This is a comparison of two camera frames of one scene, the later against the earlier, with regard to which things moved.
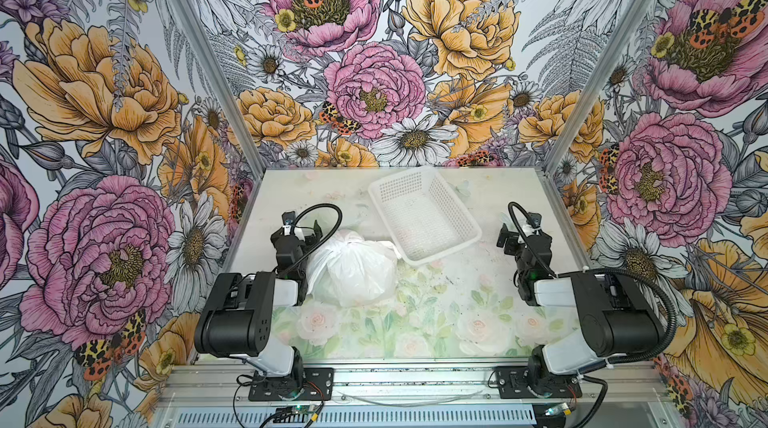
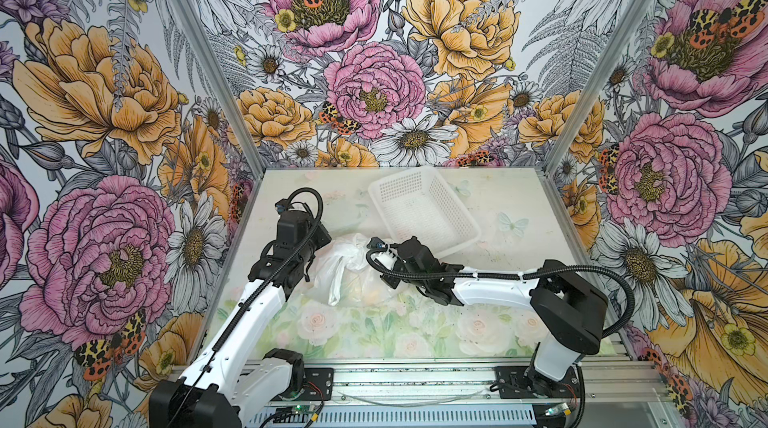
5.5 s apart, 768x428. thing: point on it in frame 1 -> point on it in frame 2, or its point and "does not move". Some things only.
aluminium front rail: x=416 y=385 does not move
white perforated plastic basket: x=423 y=214 does not move
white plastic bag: x=351 y=270 does not move
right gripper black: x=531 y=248 -> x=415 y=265
